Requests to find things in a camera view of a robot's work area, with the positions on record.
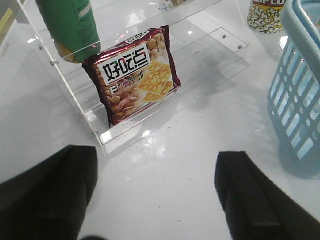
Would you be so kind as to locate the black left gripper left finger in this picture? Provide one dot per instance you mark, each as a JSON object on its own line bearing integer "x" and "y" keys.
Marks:
{"x": 49, "y": 201}

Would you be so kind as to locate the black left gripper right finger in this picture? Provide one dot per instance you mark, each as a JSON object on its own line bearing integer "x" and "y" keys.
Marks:
{"x": 255, "y": 208}

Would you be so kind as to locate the light blue plastic basket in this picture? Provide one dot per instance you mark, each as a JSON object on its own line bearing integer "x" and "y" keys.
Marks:
{"x": 294, "y": 95}

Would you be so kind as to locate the maroon almond biscuit bag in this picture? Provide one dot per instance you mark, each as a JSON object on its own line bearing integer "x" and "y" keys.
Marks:
{"x": 135, "y": 74}

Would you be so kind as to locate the green bottle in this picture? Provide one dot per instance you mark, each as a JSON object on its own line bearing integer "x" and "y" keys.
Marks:
{"x": 72, "y": 27}

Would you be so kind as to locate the yellow popcorn paper cup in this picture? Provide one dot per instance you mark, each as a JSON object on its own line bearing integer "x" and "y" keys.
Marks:
{"x": 264, "y": 16}

